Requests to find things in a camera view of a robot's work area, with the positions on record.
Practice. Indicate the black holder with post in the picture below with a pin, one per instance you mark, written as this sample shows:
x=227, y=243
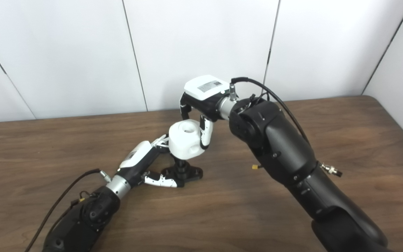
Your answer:
x=187, y=171

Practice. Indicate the round white piece with holes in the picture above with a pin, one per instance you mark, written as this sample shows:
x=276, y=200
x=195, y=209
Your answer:
x=184, y=143

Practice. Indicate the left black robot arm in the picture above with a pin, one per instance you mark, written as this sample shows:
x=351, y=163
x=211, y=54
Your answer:
x=86, y=217

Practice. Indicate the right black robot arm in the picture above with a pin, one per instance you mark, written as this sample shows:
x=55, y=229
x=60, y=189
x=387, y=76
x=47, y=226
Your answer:
x=285, y=150

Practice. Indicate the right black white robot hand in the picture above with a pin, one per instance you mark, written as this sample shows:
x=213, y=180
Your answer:
x=205, y=92

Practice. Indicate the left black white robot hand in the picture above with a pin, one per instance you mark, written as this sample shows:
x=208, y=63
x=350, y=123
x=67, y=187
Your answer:
x=136, y=157

